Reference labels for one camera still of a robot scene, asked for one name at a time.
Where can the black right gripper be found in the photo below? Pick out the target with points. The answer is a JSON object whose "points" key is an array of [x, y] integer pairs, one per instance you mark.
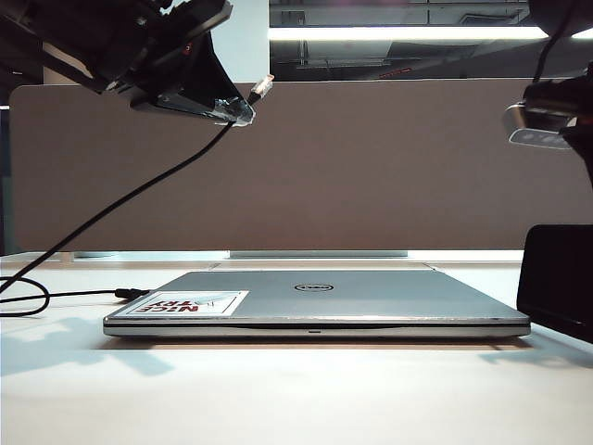
{"points": [[579, 97]]}

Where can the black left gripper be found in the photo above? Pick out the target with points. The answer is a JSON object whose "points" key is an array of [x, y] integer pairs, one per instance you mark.
{"points": [[129, 46]]}

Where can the black smartphone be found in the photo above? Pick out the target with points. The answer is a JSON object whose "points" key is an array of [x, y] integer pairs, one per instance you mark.
{"points": [[556, 278]]}

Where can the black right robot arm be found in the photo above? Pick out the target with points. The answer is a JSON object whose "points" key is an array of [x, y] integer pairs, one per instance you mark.
{"points": [[565, 11]]}

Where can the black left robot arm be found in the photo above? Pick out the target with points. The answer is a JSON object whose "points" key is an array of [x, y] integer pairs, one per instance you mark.
{"points": [[21, 28]]}

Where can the brown fabric desk divider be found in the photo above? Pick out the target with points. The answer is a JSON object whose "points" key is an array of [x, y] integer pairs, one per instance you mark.
{"points": [[347, 167]]}

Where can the bright ceiling light strip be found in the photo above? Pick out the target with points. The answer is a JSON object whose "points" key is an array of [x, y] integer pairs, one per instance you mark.
{"points": [[407, 33]]}

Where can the white red Nice Try sticker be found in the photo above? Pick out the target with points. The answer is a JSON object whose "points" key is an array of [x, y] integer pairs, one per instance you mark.
{"points": [[185, 303]]}

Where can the silver Dell laptop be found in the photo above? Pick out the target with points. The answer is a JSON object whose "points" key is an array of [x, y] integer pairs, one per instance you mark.
{"points": [[370, 301]]}

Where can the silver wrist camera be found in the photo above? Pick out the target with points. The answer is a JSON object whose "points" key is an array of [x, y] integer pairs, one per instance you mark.
{"points": [[533, 130]]}

